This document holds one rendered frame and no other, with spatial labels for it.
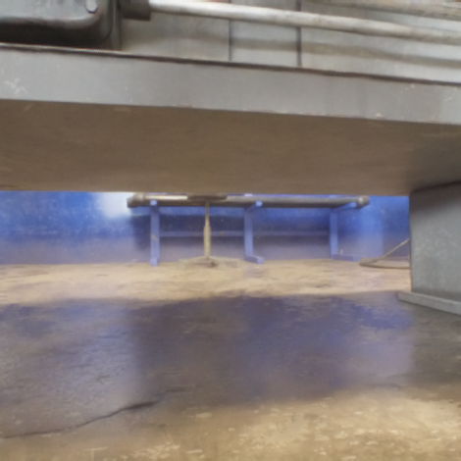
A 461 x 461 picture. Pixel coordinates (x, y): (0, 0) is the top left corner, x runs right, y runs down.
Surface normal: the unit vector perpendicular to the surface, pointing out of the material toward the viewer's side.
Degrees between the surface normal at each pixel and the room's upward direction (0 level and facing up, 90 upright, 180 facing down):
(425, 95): 90
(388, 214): 90
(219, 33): 90
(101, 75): 90
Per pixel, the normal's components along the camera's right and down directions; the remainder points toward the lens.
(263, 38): 0.18, -0.03
